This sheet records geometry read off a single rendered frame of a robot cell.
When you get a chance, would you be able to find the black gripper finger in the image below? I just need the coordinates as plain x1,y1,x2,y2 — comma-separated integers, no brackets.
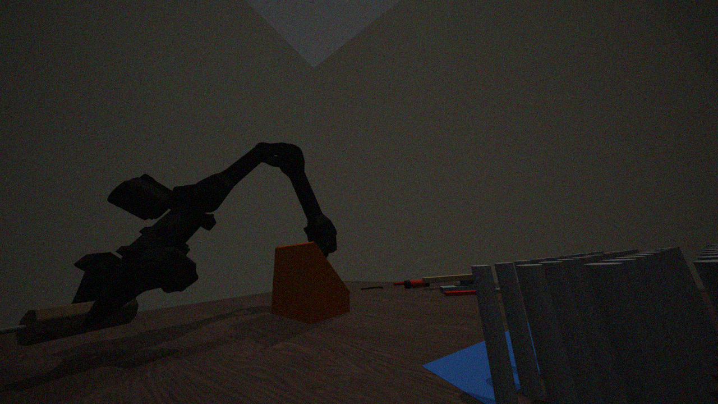
82,264,167,328
72,265,112,304

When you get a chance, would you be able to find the blue flat strip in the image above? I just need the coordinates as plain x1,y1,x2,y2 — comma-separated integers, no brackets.
422,331,521,404

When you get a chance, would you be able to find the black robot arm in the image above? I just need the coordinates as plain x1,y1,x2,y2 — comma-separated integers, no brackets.
107,142,337,258

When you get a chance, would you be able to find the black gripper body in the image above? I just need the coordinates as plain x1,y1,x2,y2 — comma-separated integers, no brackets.
74,222,196,283

